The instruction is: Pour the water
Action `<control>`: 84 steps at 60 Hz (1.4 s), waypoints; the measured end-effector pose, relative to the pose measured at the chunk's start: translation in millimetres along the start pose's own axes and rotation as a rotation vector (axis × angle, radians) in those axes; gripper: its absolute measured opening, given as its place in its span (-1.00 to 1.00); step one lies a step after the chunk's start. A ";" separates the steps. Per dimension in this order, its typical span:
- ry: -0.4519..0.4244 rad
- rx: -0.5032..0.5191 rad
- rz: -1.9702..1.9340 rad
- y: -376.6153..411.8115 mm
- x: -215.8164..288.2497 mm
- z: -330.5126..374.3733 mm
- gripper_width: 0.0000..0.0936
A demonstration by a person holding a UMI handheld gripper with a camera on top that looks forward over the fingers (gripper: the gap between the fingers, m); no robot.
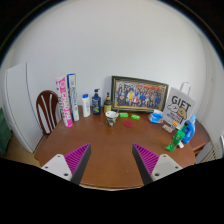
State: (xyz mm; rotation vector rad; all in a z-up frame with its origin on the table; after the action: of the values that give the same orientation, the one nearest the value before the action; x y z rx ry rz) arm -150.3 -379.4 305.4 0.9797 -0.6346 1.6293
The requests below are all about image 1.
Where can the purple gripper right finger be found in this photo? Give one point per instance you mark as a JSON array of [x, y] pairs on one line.
[[152, 166]]

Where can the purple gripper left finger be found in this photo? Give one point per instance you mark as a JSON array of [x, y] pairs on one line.
[[71, 166]]

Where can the green plastic bottle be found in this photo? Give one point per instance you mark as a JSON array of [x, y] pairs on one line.
[[178, 137]]

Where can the small white box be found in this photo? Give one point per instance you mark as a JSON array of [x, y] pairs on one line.
[[181, 145]]

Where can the small patterned box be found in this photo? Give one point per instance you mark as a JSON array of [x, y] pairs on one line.
[[167, 128]]

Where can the red round coaster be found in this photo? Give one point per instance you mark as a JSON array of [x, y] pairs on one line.
[[128, 124]]

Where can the green packet right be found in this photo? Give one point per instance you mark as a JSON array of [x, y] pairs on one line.
[[135, 117]]

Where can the green packet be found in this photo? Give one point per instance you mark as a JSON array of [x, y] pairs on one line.
[[135, 117], [123, 115]]

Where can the blue detergent bottle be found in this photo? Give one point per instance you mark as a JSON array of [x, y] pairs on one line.
[[190, 131]]

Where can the white radiator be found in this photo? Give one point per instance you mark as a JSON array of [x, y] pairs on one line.
[[213, 154]]

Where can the green packet left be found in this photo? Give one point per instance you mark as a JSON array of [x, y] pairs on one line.
[[123, 115]]

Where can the white bottle blue cap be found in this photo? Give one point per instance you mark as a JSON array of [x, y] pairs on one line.
[[86, 105]]

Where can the camouflage mug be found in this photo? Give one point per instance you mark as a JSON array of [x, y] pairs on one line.
[[110, 119]]

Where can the wooden chair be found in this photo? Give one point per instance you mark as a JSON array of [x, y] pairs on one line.
[[46, 106]]

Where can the white gift paper bag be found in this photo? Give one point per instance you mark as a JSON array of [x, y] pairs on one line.
[[178, 107]]

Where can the olive pump bottle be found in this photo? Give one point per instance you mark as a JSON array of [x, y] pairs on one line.
[[107, 103]]

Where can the dark blue pump bottle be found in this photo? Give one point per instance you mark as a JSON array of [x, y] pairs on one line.
[[96, 103]]

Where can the green crate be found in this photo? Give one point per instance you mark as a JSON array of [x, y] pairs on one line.
[[5, 133]]

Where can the framed group photo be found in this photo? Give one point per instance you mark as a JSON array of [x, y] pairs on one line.
[[137, 95]]

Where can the white door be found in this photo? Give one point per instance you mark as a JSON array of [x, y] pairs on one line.
[[17, 105]]

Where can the pink white tube box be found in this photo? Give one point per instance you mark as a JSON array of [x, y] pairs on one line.
[[61, 87]]

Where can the white blue green tube box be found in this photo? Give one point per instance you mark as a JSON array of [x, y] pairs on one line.
[[71, 81]]

